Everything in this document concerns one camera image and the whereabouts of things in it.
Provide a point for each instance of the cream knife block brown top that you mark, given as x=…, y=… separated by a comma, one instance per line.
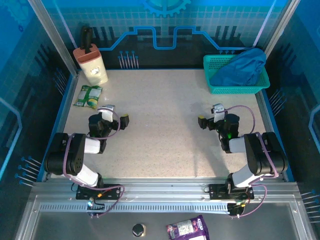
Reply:
x=93, y=70

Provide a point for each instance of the purple snack packet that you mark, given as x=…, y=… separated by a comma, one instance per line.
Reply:
x=187, y=228

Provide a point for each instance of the aluminium mounting rail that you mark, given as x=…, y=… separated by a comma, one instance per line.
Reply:
x=162, y=190

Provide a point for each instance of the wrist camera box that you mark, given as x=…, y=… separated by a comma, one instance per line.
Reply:
x=218, y=109
x=107, y=115

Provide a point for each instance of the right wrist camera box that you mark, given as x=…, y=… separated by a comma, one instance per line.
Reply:
x=218, y=109

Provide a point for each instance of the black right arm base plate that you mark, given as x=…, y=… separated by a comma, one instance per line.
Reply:
x=215, y=192

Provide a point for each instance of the blue t-shirt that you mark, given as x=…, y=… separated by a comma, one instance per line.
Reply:
x=242, y=67

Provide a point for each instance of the black round knob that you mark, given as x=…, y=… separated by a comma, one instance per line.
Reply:
x=138, y=230

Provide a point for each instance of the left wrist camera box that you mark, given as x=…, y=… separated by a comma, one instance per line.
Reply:
x=107, y=115

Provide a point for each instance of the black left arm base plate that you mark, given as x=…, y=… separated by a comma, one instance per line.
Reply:
x=113, y=193

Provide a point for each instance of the teal plastic basket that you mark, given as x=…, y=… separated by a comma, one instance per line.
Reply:
x=235, y=90

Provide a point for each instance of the aluminium frame post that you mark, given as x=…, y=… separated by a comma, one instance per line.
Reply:
x=53, y=37
x=281, y=25

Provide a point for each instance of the green snack packet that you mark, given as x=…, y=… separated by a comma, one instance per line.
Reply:
x=88, y=96

